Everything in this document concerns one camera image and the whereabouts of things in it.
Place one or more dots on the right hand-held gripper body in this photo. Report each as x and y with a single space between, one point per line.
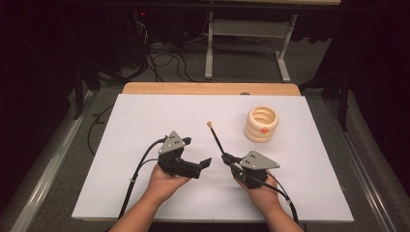
256 162

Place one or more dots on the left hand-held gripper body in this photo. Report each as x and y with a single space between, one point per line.
172 146

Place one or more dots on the cream ringed brush holder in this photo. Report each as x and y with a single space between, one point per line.
257 135

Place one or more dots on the person's right hand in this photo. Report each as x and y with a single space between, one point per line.
266 196

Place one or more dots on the person's left hand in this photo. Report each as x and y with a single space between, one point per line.
161 187

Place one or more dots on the white board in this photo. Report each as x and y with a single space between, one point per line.
145 112

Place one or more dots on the wooden table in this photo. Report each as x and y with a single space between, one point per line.
193 88

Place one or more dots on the black stand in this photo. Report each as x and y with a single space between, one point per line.
78 93
344 103

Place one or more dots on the metal floor rail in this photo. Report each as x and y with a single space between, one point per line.
370 180
42 180

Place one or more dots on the white metal table frame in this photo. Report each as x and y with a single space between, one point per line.
248 28

